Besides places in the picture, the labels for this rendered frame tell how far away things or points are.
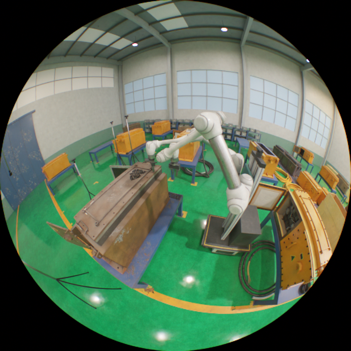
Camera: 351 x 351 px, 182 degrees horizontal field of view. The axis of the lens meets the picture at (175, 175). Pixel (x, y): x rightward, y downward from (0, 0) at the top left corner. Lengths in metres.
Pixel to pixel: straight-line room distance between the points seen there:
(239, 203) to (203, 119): 0.58
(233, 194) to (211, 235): 1.37
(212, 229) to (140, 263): 1.34
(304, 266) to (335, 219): 3.42
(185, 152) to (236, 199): 2.74
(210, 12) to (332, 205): 10.21
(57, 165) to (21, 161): 4.57
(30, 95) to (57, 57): 3.28
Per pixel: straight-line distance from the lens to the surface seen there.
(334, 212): 5.08
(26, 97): 10.72
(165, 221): 1.78
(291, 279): 1.92
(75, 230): 1.54
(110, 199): 1.27
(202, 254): 2.25
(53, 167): 6.07
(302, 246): 1.82
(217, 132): 0.69
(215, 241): 2.03
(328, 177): 8.48
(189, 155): 3.35
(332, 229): 5.06
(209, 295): 2.21
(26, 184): 10.04
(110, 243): 1.12
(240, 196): 0.80
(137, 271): 1.59
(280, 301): 2.15
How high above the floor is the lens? 2.14
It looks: 34 degrees down
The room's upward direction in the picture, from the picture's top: 2 degrees counter-clockwise
